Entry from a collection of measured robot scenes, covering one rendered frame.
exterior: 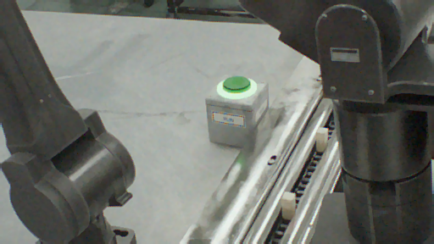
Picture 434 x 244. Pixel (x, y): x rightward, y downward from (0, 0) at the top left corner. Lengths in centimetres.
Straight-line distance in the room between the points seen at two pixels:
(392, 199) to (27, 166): 33
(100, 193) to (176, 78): 49
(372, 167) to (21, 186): 34
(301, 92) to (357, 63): 58
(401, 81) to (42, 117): 34
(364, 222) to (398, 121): 8
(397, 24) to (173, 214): 50
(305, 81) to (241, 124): 15
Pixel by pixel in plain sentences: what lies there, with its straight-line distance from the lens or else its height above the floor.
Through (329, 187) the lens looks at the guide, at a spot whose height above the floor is 86.
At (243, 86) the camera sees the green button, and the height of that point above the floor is 91.
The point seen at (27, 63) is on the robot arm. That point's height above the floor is 108.
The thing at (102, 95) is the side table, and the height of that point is 82.
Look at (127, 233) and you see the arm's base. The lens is 74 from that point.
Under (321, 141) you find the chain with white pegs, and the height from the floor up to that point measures 86.
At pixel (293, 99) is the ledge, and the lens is 89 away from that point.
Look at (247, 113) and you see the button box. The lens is 83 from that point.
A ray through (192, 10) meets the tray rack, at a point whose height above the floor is 14.
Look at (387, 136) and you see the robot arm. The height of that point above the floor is 112.
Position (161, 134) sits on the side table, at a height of 82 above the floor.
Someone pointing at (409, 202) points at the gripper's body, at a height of 107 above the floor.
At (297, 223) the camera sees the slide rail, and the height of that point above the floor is 85.
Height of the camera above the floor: 132
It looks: 33 degrees down
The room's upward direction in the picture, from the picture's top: 5 degrees counter-clockwise
